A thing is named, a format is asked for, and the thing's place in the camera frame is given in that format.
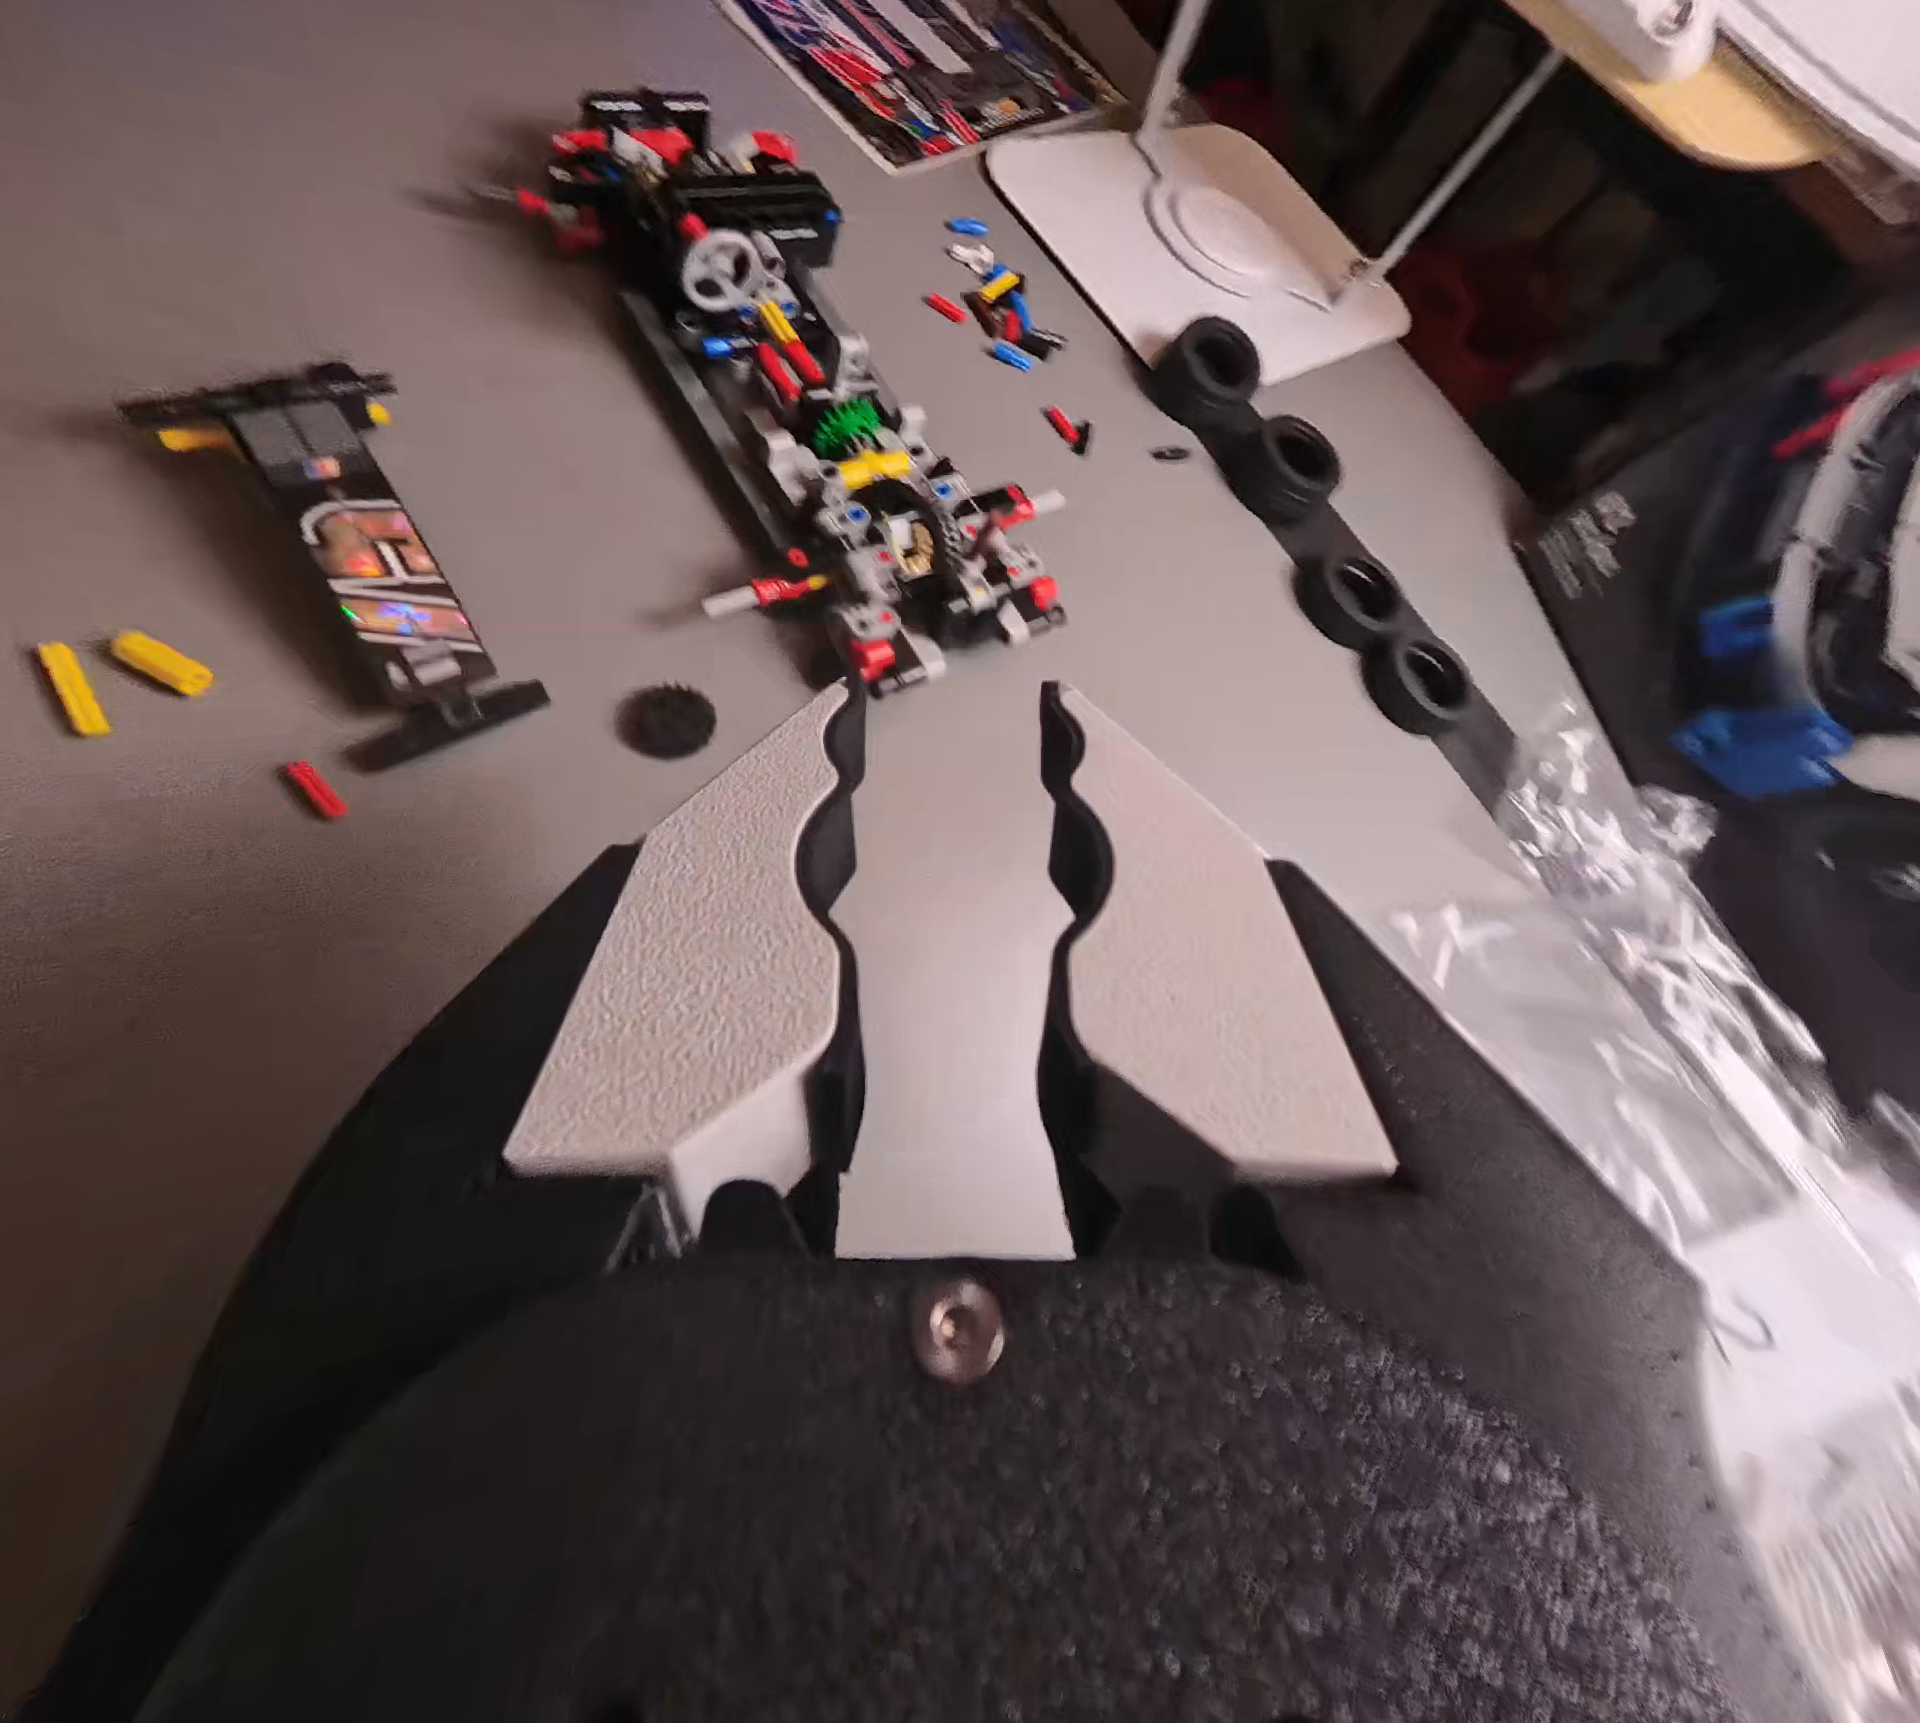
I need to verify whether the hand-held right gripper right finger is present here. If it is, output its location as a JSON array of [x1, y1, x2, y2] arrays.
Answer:
[[1038, 682, 1402, 1260]]

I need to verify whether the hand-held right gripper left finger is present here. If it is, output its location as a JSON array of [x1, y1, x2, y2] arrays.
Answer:
[[503, 680, 870, 1254]]

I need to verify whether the lego car chassis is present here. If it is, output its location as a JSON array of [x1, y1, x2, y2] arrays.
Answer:
[[456, 86, 1074, 702]]

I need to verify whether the black lego gear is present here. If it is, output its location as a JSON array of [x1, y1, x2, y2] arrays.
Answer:
[[614, 684, 721, 760]]

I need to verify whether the black rubber lego tire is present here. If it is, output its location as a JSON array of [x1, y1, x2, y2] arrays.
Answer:
[[1146, 318, 1266, 424], [1363, 628, 1481, 738], [1293, 548, 1413, 646], [1242, 414, 1344, 526]]

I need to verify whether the black stickered lego panel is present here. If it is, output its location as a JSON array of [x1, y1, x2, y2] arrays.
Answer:
[[117, 362, 553, 772]]

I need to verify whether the black lego set box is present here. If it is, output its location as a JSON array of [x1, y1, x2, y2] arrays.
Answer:
[[1515, 314, 1920, 886]]

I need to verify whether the yellow lego beam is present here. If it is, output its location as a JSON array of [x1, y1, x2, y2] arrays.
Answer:
[[108, 628, 216, 700], [33, 640, 115, 740]]

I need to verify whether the pile of small lego pins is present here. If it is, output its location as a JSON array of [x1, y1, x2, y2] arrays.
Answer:
[[922, 216, 1071, 376]]

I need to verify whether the lego instruction booklet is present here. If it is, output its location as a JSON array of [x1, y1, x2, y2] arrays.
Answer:
[[649, 0, 1128, 178]]

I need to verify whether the clear plastic bag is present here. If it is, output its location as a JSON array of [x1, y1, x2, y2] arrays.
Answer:
[[1387, 704, 1920, 1723]]

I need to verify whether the wooden board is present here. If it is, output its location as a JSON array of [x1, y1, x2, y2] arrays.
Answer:
[[1561, 50, 1840, 172]]

